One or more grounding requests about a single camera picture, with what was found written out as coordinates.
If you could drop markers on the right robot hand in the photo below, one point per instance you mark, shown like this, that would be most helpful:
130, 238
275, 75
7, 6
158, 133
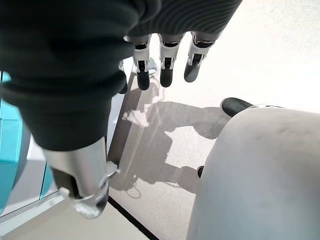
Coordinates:
62, 62

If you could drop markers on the white medical cart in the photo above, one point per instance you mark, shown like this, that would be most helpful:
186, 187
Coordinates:
10, 140

